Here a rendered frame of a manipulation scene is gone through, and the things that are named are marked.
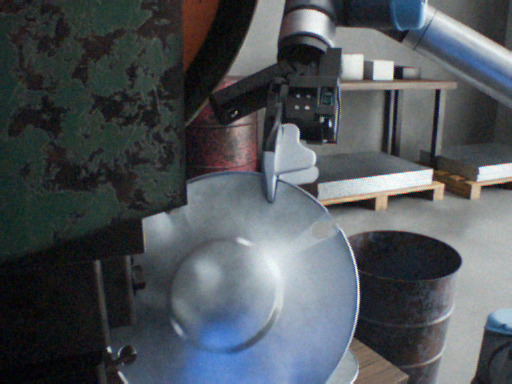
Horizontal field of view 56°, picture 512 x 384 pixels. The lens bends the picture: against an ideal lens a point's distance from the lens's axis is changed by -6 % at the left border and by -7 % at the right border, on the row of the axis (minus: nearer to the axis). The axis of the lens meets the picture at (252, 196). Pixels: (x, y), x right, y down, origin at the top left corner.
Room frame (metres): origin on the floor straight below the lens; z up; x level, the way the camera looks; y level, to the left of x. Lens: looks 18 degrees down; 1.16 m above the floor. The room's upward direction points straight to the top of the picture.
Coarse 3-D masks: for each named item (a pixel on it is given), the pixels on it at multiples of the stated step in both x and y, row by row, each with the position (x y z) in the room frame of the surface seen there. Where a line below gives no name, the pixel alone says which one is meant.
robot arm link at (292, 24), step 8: (288, 16) 0.68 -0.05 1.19; (296, 16) 0.67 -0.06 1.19; (304, 16) 0.67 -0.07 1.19; (312, 16) 0.67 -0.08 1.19; (320, 16) 0.67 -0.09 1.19; (288, 24) 0.67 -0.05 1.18; (296, 24) 0.66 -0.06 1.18; (304, 24) 0.66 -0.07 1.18; (312, 24) 0.66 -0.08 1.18; (320, 24) 0.66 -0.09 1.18; (328, 24) 0.67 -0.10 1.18; (280, 32) 0.68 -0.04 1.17; (288, 32) 0.66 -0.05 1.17; (296, 32) 0.66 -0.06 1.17; (304, 32) 0.65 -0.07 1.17; (312, 32) 0.65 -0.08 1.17; (320, 32) 0.65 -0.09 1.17; (328, 32) 0.66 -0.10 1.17; (280, 40) 0.67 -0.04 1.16; (320, 40) 0.66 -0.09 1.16; (328, 40) 0.66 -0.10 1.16
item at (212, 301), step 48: (192, 192) 0.58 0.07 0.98; (240, 192) 0.56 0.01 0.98; (288, 192) 0.55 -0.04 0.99; (192, 240) 0.54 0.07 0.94; (240, 240) 0.52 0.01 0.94; (288, 240) 0.51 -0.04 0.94; (336, 240) 0.50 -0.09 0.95; (192, 288) 0.49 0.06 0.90; (240, 288) 0.48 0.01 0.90; (288, 288) 0.48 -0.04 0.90; (336, 288) 0.47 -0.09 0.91; (144, 336) 0.47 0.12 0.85; (192, 336) 0.46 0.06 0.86; (240, 336) 0.45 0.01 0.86; (288, 336) 0.45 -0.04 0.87; (336, 336) 0.44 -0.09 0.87
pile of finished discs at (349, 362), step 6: (348, 348) 1.15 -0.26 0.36; (348, 354) 1.13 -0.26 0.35; (348, 360) 1.11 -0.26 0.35; (354, 360) 1.11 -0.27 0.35; (342, 366) 1.08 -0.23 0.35; (348, 366) 1.08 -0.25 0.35; (354, 366) 1.08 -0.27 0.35; (336, 372) 1.06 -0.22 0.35; (342, 372) 1.06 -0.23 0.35; (348, 372) 1.05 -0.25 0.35; (354, 372) 1.05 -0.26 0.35; (330, 378) 1.03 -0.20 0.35; (336, 378) 1.03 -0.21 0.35; (342, 378) 1.03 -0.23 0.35; (348, 378) 1.03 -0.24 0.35; (354, 378) 1.02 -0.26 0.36
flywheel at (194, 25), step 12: (192, 0) 0.84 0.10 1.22; (204, 0) 0.85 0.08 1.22; (216, 0) 0.86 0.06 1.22; (192, 12) 0.84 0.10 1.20; (204, 12) 0.85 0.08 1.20; (192, 24) 0.84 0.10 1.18; (204, 24) 0.85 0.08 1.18; (192, 36) 0.84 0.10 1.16; (204, 36) 0.85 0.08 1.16; (192, 48) 0.84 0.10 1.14; (192, 60) 0.84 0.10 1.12
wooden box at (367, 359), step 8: (352, 344) 1.19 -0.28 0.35; (360, 344) 1.18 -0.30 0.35; (360, 352) 1.14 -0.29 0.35; (368, 352) 1.14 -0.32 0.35; (360, 360) 1.11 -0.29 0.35; (368, 360) 1.11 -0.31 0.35; (376, 360) 1.11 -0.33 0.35; (384, 360) 1.10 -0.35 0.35; (360, 368) 1.08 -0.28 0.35; (368, 368) 1.07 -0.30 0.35; (376, 368) 1.07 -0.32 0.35; (384, 368) 1.07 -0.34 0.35; (392, 368) 1.07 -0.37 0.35; (360, 376) 1.04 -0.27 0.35; (368, 376) 1.04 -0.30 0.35; (376, 376) 1.04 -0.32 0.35; (384, 376) 1.04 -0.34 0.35; (392, 376) 1.03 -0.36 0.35; (400, 376) 1.03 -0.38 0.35
